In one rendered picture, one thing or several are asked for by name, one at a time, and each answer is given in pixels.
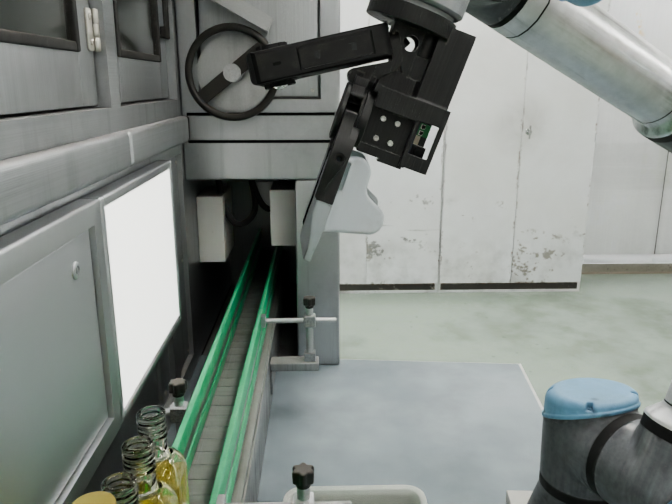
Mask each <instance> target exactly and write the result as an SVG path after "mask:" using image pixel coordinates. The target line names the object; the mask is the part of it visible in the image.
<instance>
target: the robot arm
mask: <svg viewBox="0 0 672 504"><path fill-rule="evenodd" d="M600 1H602V0H370V1H369V4H368V7H367V10H366V12H367V13H368V14H369V15H370V16H372V17H373V18H375V19H377V20H379V21H381V22H383V23H380V24H375V25H371V26H367V27H362V28H358V29H353V30H349V31H344V32H340V33H336V34H331V35H327V36H322V37H318V38H313V39H309V40H304V41H300V42H296V43H291V44H287V42H285V41H284V42H278V43H275V42H272V43H268V44H267V45H264V46H260V47H257V48H256V52H251V53H248V54H247V56H246V62H247V66H248V71H249V75H250V79H251V82H252V84H254V85H258V86H262V87H265V90H270V89H277V90H281V89H284V88H286V87H287V86H289V85H293V84H296V81H295V80H297V79H301V78H306V77H310V76H315V75H319V74H324V73H328V72H333V71H337V70H342V69H346V68H350V67H355V66H359V65H364V64H368V63H373V62H377V61H382V60H386V59H388V62H384V63H378V64H373V65H368V66H362V67H356V68H352V69H350V70H349V71H348V72H347V80H348V82H347V84H346V87H345V89H344V92H343V95H342V98H341V100H340V103H339V106H338V109H337V111H336V114H335V117H334V120H333V123H332V126H331V129H330V132H329V138H331V140H330V143H329V146H328V149H327V151H326V154H325V157H324V160H323V163H322V166H321V168H320V171H319V174H318V177H317V180H316V183H315V186H314V189H313V192H312V194H311V197H310V200H309V203H308V206H307V209H306V212H305V215H304V218H303V221H302V223H303V227H302V230H301V233H300V242H301V248H302V254H303V259H304V260H306V261H309V262H311V260H312V257H313V255H314V252H315V250H316V247H317V245H318V242H319V240H320V237H321V235H322V232H323V231H324V232H340V233H353V234H366V235H371V234H374V233H376V232H378V231H379V230H380V229H381V227H382V225H383V221H384V214H383V212H382V210H381V209H380V208H379V207H378V206H377V205H378V199H377V197H376V196H375V195H374V194H373V193H372V192H371V191H370V190H369V189H368V188H367V186H368V183H369V179H370V176H371V168H370V165H369V164H368V162H367V160H366V157H365V156H364V154H363V153H366V154H368V155H371V156H374V157H377V159H376V160H377V161H378V162H381V163H384V164H386V165H389V166H392V167H395V168H397V169H401V168H403V167H404V168H407V169H410V170H413V171H415V172H418V173H421V174H424V175H426V173H427V171H428V168H429V166H430V163H431V161H432V158H433V156H434V153H435V151H436V148H437V146H438V143H439V141H440V138H441V136H442V133H443V131H444V128H445V126H446V123H447V121H448V118H449V116H450V113H451V112H450V111H448V107H449V105H450V102H451V100H452V97H453V95H454V92H455V90H456V87H457V85H458V82H459V80H460V77H461V75H462V72H463V70H464V67H465V65H466V62H467V60H468V57H469V55H470V52H471V50H472V47H473V45H474V42H475V40H476V37H475V36H473V35H470V34H468V33H465V32H462V31H460V30H457V29H455V28H456V25H455V24H454V23H457V22H459V21H461V20H462V19H463V16H464V14H465V12H466V13H468V14H469V15H471V16H473V17H474V18H476V19H477V20H479V21H480V22H482V23H484V24H485V25H487V26H489V27H490V28H491V29H493V30H495V31H496V32H498V33H499V34H501V35H502V36H504V37H506V38H507V39H509V40H510V41H512V42H513V43H515V44H517V45H518V46H520V47H521V48H523V49H524V50H526V51H528V52H529V53H531V54H532V55H534V56H535V57H537V58H539V59H540V60H542V61H543V62H545V63H546V64H548V65H550V66H551V67H553V68H554V69H556V70H557V71H559V72H561V73H562V74H564V75H565V76H567V77H568V78H570V79H572V80H573V81H575V82H576V83H578V84H579V85H581V86H583V87H584V88H586V89H587V90H589V91H590V92H592V93H594V94H595V95H597V96H598V97H600V98H601V99H603V100H605V101H606V102H608V103H609V104H611V105H612V106H614V107H616V108H617V109H619V110H620V111H622V112H623V113H625V114H627V115H628V116H630V117H631V118H632V122H633V125H634V127H635V129H636V130H637V132H639V133H640V134H641V135H643V136H644V137H646V138H648V139H649V140H650V141H652V142H654V143H655V144H657V145H659V146H660V147H662V148H664V149H665V150H667V151H669V152H671V153H672V59H671V58H669V57H668V56H666V55H665V54H664V53H662V52H661V51H660V50H658V49H657V48H655V47H654V46H653V45H651V44H650V43H648V42H647V41H646V40H644V39H643V38H642V37H640V36H639V35H637V34H636V33H635V32H633V31H632V30H631V29H629V28H628V27H626V26H625V25H624V24H622V23H621V22H620V21H618V20H617V19H615V18H614V17H613V16H611V15H610V14H608V13H607V12H606V11H604V10H603V9H602V8H600V7H599V6H597V5H596V3H598V2H600ZM388 25H390V26H391V28H390V31H389V26H388ZM406 37H409V38H411V39H412V40H413V41H414V44H415V47H414V49H413V51H412V52H409V51H407V50H406V49H405V48H406V47H407V46H408V45H409V44H410V42H409V40H408V39H407V38H406ZM432 125H433V126H435V127H438V128H439V129H438V132H437V134H436V137H435V139H434V142H433V144H432V147H431V149H430V152H429V154H428V157H427V159H426V160H425V159H422V158H423V155H424V153H425V150H426V148H423V147H424V144H425V142H426V139H427V137H428V134H429V132H430V129H431V127H432ZM354 147H356V150H355V149H353V148H354ZM362 152H363V153H362ZM640 405H641V402H640V401H639V395H638V393H637V392H636V391H635V390H634V389H633V388H631V387H630V386H628V385H626V384H623V383H620V382H617V381H612V380H607V379H600V378H573V379H567V380H563V381H560V382H557V383H555V384H553V385H552V386H551V387H550V388H549V389H548V390H547V392H546V394H545V401H544V409H543V410H542V416H543V422H542V437H541V452H540V470H539V480H538V482H537V484H536V486H535V488H534V490H533V492H532V494H531V496H530V498H529V500H528V502H527V504H672V380H671V383H670V385H669V388H668V391H667V393H666V396H665V398H664V400H662V401H661V402H658V403H656V404H653V405H650V406H647V407H646V408H645V409H644V412H643V415H642V414H640V413H639V411H638V408H639V407H640Z"/></svg>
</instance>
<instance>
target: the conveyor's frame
mask: <svg viewBox="0 0 672 504"><path fill-rule="evenodd" d="M288 283H289V276H288V251H287V250H283V252H282V257H281V262H280V267H279V272H278V277H277V282H276V286H275V291H274V296H273V301H272V306H271V311H270V316H269V318H284V311H285V304H286V297H287V290H288ZM282 325H283V323H268V326H267V331H266V336H265V340H264V345H263V350H262V355H261V360H260V365H259V370H258V375H257V380H256V385H255V389H254V394H253V399H252V404H251V409H250V414H249V419H248V424H247V429H246V434H245V438H244V443H243V448H242V453H241V458H240V463H239V468H238V473H237V478H236V483H235V488H234V492H233V497H232V502H231V503H252V502H257V500H258V493H259V486H260V479H261V472H262V465H263V458H264V451H265V444H266V437H267V430H268V423H269V416H270V409H271V402H272V395H271V388H270V361H271V357H278V353H279V346H280V339H281V332H282Z"/></svg>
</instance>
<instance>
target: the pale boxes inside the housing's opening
mask: <svg viewBox="0 0 672 504"><path fill-rule="evenodd" d="M223 189H224V193H222V194H219V193H218V192H217V187H216V186H207V187H206V188H205V189H204V190H203V191H202V192H201V193H200V194H199V195H198V196H197V197H196V205H197V222H198V239H199V256H200V262H226V260H227V258H228V256H229V254H230V252H231V250H232V248H233V246H234V236H233V225H232V224H231V223H230V222H229V221H228V219H227V218H226V216H225V198H226V201H227V204H228V207H229V210H230V212H231V214H232V216H233V213H232V190H231V186H223ZM269 192H270V228H271V245H272V246H296V226H295V181H273V184H272V186H271V188H270V191H269Z"/></svg>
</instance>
